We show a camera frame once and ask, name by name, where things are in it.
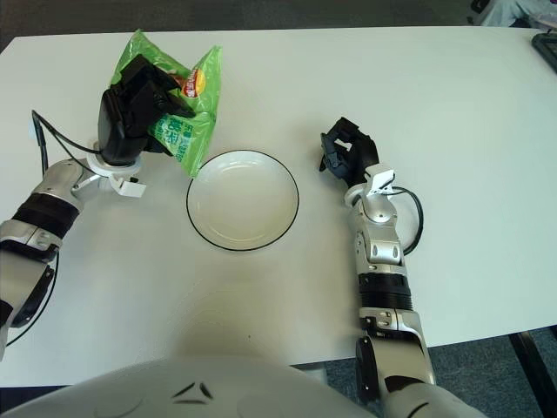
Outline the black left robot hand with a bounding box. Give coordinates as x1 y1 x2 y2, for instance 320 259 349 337
96 54 197 167

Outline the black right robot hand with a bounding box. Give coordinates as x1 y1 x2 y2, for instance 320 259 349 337
317 116 380 184

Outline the green snack chip bag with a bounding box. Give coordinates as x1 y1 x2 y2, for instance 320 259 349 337
108 29 224 179

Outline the white plate with black rim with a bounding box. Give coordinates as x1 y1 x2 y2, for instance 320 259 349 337
185 150 300 253

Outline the person's grey trouser leg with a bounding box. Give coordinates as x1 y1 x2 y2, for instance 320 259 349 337
480 0 557 30

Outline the black flat device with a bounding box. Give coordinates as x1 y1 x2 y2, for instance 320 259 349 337
531 30 557 71

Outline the grey robot torso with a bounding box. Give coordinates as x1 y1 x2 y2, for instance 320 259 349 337
0 363 480 418

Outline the black table leg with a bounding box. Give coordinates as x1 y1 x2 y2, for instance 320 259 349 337
508 330 557 418

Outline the white plastic wrist bracket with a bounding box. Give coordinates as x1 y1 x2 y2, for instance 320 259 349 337
367 170 397 195
108 173 147 199

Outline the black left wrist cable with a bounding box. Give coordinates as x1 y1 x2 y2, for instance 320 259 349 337
6 110 105 347

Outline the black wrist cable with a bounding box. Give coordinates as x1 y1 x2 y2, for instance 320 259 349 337
391 186 426 256
6 110 105 347

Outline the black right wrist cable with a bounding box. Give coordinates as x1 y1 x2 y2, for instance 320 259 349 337
391 186 426 256

